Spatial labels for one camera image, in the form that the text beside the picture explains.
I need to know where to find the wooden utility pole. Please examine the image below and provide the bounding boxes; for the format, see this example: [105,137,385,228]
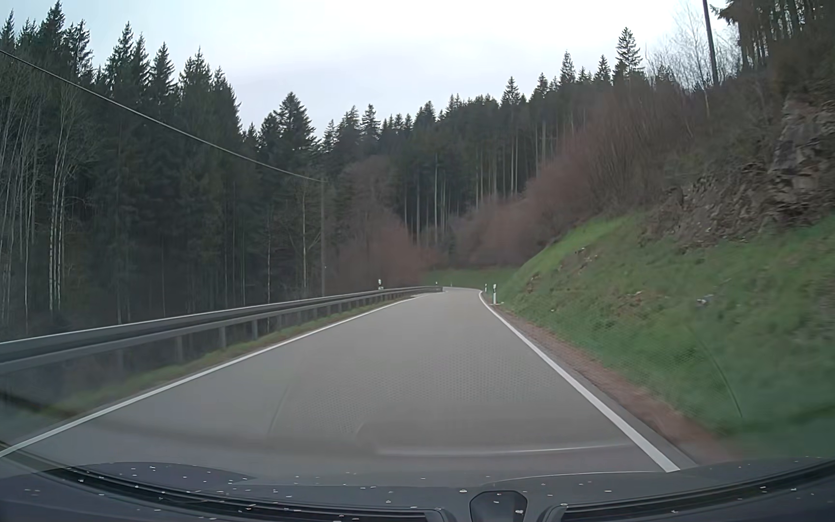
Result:
[702,0,720,88]
[319,178,327,297]

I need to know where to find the grey asphalt road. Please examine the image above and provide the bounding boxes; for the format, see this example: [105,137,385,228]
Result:
[0,287,697,479]

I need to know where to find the brown bare bushes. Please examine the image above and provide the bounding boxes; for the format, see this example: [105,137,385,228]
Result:
[331,87,774,287]

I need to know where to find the road markings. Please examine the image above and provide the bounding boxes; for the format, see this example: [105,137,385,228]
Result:
[0,289,681,474]

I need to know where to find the car's own bonnet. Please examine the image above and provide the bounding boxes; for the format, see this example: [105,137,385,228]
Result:
[0,434,835,522]

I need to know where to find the dark conifer wood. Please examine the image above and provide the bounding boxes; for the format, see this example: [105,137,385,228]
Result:
[0,0,835,348]

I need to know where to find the narrow grass verge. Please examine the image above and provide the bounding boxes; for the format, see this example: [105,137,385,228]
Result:
[55,296,418,416]

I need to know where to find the green grass bank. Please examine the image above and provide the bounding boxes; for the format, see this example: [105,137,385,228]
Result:
[425,190,835,459]

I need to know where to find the grey rock outcrop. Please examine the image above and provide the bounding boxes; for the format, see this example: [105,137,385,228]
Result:
[642,94,835,247]

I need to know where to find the grey metal guard rail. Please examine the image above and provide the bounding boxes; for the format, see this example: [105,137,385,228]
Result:
[0,286,444,378]

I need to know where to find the overhead wires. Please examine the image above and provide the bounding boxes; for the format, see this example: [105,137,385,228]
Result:
[0,30,326,184]

